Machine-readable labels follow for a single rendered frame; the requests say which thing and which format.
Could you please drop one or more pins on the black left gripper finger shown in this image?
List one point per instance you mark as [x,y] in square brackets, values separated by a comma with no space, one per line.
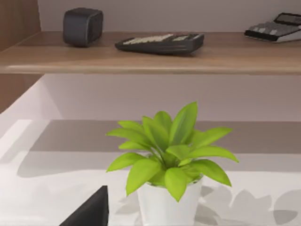
[92,209]

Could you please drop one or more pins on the green plant in white pot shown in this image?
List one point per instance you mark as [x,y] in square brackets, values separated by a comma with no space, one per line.
[169,164]

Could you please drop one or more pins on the wooden shelf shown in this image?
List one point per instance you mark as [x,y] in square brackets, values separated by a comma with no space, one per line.
[150,61]

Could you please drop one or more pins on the black rounded box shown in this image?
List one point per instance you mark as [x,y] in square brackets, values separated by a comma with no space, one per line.
[82,27]

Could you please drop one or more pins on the wooden side panel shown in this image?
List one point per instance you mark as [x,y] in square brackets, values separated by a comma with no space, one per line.
[16,26]

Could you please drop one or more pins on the black and white calculator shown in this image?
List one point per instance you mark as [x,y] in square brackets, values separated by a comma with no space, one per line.
[275,28]

